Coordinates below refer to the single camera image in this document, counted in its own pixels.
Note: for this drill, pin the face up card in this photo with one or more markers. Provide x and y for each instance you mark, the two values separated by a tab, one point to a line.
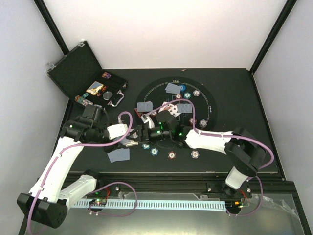
174	111
169	107

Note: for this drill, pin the triangular all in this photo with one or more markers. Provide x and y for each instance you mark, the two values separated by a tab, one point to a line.
138	113

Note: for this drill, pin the blue white chip mat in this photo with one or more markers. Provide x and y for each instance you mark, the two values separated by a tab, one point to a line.
203	123
196	93

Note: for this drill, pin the blue white chip mat top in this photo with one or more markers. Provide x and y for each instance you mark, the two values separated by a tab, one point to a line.
196	93

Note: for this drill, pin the card deck in case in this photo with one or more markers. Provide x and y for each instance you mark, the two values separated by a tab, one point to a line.
94	88

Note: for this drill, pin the blue white poker chip stack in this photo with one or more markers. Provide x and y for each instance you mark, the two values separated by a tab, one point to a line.
195	154

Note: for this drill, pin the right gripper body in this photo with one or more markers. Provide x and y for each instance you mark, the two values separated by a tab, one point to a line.
145	129

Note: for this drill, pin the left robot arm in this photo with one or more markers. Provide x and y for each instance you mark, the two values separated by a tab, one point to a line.
47	203

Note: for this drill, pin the blue patterned card deck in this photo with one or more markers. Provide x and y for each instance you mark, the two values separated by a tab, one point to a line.
125	143

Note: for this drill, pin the face down card mat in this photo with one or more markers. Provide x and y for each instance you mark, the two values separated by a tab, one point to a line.
184	108

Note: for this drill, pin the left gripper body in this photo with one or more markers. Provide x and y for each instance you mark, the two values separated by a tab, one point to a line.
109	148

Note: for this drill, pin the black aluminium rail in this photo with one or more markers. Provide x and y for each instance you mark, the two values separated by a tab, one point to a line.
162	182

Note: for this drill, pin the round black poker mat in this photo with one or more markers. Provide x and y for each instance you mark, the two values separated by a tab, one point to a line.
203	102

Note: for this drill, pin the purple chips in case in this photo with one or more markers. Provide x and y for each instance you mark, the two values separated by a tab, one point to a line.
106	75

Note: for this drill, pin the silver dealer button in case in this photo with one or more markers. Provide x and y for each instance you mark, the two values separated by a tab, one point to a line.
107	95

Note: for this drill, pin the single green poker chip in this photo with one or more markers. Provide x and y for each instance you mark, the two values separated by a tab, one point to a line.
146	146

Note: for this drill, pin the brown poker chip stack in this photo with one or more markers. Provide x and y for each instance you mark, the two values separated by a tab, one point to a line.
171	155

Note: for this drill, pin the black poker case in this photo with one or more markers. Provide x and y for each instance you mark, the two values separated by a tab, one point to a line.
77	70

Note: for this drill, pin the blue round button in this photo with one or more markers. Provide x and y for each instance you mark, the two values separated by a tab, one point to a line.
182	87

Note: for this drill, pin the red dice in case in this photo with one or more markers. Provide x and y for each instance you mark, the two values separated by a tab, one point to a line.
101	91

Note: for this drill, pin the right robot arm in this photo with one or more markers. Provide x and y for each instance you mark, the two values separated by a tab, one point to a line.
246	154

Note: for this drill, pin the chips row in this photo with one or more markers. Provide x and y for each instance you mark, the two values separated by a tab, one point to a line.
81	100

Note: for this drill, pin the white slotted cable duct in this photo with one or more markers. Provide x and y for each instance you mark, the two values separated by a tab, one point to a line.
129	204

